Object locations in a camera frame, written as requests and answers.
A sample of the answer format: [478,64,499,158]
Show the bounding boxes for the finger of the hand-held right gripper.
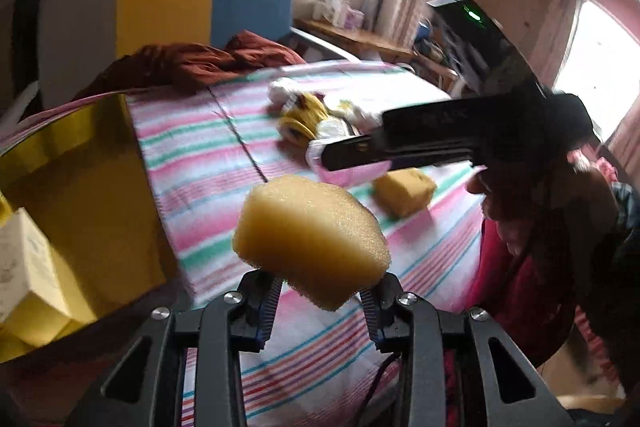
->
[381,96,506,144]
[321,133,477,172]

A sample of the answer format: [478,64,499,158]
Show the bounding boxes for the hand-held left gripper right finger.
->
[359,274,576,427]

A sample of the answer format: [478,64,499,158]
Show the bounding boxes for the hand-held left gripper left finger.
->
[65,269,285,427]

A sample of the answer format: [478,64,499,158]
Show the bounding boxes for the yellow sponge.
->
[374,168,437,219]
[232,174,392,312]

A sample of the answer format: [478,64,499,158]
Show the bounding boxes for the maroon gift box gold interior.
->
[0,93,181,363]

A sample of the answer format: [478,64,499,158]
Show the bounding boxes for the person's right forearm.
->
[562,154,628,263]

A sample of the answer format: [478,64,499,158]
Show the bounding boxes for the person's right hand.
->
[467,168,556,258]

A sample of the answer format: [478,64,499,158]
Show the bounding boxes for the bright window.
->
[552,0,640,142]

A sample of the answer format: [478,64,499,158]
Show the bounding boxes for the yellow black plush toy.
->
[277,93,333,142]

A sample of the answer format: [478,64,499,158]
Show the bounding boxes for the wooden desk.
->
[295,18,416,64]

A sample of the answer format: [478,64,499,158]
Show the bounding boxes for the person's red clothing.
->
[472,217,640,413]

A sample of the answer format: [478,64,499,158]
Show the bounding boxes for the striped bed sheet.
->
[125,59,488,427]

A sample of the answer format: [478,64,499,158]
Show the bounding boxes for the white tissue box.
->
[312,0,353,28]

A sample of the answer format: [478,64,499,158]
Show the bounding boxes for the maroon blanket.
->
[75,31,308,100]

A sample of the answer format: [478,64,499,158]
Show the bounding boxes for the white carton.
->
[0,207,73,325]

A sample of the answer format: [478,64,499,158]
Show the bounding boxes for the grey yellow blue headboard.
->
[37,0,296,108]

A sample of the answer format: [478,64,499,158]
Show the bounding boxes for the black cable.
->
[352,352,403,427]

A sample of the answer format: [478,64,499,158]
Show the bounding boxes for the grey metal bed rail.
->
[290,27,361,62]

